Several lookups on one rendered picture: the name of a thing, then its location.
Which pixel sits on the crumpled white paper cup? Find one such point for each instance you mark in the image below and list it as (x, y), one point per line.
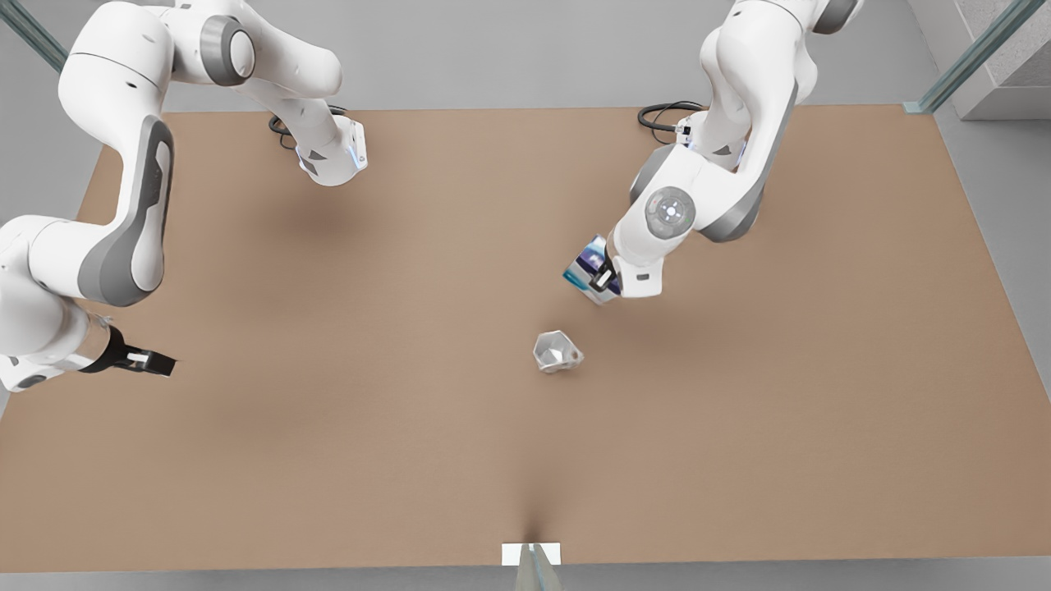
(557, 351)

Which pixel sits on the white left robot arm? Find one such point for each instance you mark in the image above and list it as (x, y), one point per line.
(743, 90)

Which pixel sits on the blue and purple box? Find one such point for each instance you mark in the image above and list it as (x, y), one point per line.
(585, 264)

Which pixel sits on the grey post foot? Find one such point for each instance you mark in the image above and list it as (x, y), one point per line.
(911, 107)

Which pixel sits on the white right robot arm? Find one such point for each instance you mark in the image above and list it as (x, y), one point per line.
(115, 90)

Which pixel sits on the grey stepped block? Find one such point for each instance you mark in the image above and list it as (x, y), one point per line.
(1014, 78)

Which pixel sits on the white post foot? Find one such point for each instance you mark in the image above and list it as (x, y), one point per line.
(511, 554)

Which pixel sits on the silver frame post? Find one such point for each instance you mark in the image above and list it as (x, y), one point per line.
(973, 56)
(34, 33)
(538, 572)

